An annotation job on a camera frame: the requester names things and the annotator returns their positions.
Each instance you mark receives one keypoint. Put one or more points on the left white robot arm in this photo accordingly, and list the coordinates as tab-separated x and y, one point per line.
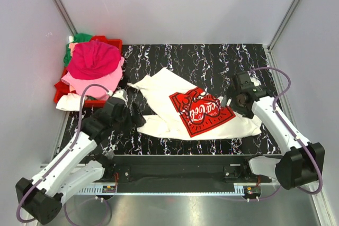
43	195

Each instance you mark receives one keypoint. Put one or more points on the left aluminium frame post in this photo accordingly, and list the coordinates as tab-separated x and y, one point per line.
65	16

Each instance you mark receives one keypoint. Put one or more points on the white coca-cola t-shirt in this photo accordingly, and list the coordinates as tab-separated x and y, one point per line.
186	112

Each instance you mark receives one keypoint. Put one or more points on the red t-shirt in bin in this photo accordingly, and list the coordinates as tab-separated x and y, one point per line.
61	88

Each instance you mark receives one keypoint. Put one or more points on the white t-shirt in bin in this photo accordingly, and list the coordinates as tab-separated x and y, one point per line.
69	102

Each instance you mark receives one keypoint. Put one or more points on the aluminium frame post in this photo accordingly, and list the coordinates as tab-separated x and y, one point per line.
65	16
287	17

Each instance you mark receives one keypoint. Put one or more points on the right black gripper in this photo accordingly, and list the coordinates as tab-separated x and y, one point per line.
231	93

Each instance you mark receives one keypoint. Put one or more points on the green t-shirt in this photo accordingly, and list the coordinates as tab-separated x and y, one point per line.
74	40

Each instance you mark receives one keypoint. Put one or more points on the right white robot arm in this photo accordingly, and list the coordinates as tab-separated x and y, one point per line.
301	162

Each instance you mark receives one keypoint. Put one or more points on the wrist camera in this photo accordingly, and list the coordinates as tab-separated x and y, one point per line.
121	94
254	83

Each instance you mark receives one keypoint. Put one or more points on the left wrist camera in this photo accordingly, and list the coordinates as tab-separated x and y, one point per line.
121	94

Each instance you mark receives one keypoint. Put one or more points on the light pink t-shirt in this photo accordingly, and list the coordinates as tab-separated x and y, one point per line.
109	81

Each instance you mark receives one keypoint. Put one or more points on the magenta t-shirt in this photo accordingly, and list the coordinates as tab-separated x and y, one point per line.
93	60

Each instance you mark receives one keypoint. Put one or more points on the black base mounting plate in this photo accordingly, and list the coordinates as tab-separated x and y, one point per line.
183	170

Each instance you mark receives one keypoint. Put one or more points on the right aluminium frame post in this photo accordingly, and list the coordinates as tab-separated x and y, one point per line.
287	17

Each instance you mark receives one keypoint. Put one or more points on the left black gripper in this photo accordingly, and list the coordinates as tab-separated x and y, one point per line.
137	119

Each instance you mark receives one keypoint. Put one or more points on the white slotted cable duct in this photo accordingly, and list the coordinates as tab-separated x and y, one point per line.
162	190

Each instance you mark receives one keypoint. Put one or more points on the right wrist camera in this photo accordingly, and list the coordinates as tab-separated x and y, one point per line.
254	83

